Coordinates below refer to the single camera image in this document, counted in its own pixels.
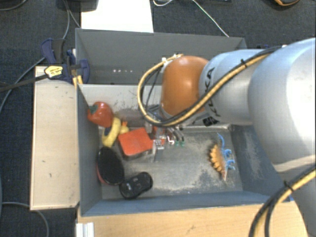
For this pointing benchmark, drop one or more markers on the pale wood board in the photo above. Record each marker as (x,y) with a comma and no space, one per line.
(55,142)

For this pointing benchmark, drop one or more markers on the orange and blue toy dinosaur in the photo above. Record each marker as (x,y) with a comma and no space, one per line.
(218,160)

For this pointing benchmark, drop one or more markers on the grey metal bin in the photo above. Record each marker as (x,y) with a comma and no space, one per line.
(182,167)

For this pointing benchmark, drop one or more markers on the yellow toy duck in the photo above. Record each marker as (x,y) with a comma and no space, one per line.
(113,132)

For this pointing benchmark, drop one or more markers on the black oval disc red rim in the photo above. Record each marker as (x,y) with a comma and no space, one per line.
(109,165)

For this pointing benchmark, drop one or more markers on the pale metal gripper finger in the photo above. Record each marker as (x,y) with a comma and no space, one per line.
(159,152)

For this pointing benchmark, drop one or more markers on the orange-red flat box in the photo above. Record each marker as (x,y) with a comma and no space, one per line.
(134,142)

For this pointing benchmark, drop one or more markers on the black computer mouse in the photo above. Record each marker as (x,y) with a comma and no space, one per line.
(135,185)

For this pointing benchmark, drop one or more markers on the red toy tomato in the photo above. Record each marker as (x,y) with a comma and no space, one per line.
(100,115)

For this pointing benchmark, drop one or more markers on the black cylinder on white bracket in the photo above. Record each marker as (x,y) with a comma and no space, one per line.
(210,121)

